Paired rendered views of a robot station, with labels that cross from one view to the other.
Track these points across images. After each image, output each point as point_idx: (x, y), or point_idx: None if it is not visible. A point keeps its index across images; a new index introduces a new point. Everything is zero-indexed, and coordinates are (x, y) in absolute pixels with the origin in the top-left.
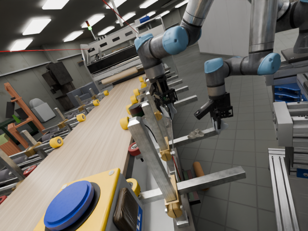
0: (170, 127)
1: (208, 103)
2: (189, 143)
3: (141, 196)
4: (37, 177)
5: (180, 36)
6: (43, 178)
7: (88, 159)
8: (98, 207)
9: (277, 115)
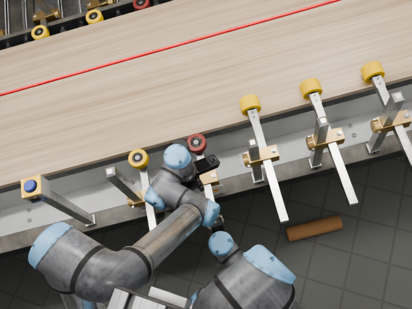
0: (308, 173)
1: None
2: None
3: (141, 170)
4: (170, 21)
5: (149, 203)
6: (167, 34)
7: (187, 81)
8: (29, 194)
9: (161, 291)
